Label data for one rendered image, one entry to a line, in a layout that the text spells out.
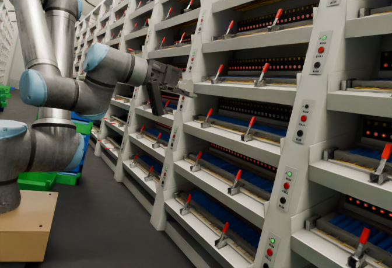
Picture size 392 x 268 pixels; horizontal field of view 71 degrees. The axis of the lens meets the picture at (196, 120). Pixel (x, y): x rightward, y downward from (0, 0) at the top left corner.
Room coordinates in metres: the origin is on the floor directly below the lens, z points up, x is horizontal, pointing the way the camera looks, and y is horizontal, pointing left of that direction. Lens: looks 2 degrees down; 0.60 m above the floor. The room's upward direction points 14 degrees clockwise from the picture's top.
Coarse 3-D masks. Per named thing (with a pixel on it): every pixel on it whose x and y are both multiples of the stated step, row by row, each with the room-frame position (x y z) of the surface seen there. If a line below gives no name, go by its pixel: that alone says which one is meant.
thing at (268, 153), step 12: (192, 120) 1.33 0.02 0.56; (264, 120) 1.11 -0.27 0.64; (276, 120) 1.06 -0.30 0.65; (192, 132) 1.25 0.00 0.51; (204, 132) 1.16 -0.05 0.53; (216, 132) 1.11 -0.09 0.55; (228, 132) 1.09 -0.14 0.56; (240, 132) 1.08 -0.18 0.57; (216, 144) 1.10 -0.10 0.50; (228, 144) 1.03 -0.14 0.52; (240, 144) 0.96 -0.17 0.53; (252, 144) 0.92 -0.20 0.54; (264, 144) 0.91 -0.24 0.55; (252, 156) 0.92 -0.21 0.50; (264, 156) 0.87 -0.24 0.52; (276, 156) 0.82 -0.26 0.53
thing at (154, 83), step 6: (150, 84) 0.86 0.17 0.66; (156, 84) 0.87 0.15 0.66; (150, 90) 0.88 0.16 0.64; (156, 90) 0.87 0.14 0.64; (150, 96) 0.89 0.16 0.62; (156, 96) 0.88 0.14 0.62; (150, 102) 0.90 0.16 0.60; (156, 102) 0.88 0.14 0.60; (156, 108) 0.88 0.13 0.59; (162, 108) 0.89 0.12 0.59; (156, 114) 0.89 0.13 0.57; (162, 114) 0.90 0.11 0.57
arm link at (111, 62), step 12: (96, 48) 0.75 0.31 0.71; (108, 48) 0.78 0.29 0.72; (96, 60) 0.75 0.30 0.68; (108, 60) 0.77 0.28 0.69; (120, 60) 0.79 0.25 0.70; (132, 60) 0.81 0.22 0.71; (96, 72) 0.77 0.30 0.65; (108, 72) 0.78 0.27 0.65; (120, 72) 0.79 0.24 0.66; (132, 72) 0.81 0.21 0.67; (108, 84) 0.79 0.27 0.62
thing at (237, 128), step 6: (198, 120) 1.30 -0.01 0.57; (204, 120) 1.28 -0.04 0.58; (210, 120) 1.25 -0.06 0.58; (216, 120) 1.21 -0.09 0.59; (222, 126) 1.17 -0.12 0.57; (228, 126) 1.14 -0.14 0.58; (234, 126) 1.10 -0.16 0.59; (240, 126) 1.08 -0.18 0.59; (252, 132) 1.01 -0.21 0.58; (258, 132) 0.99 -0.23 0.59; (264, 132) 0.97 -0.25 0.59; (264, 138) 0.96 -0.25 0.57; (270, 138) 0.93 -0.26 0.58; (276, 138) 0.92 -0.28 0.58
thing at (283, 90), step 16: (240, 64) 1.30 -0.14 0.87; (256, 64) 1.21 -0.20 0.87; (272, 64) 1.13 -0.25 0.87; (288, 64) 1.06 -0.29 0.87; (192, 80) 1.31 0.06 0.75; (208, 80) 1.33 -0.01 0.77; (224, 80) 1.23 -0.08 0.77; (240, 80) 1.13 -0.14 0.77; (256, 80) 1.05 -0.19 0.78; (272, 80) 0.98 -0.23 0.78; (288, 80) 0.92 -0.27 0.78; (240, 96) 1.03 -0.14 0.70; (256, 96) 0.96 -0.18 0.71; (272, 96) 0.89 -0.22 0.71; (288, 96) 0.84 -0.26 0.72
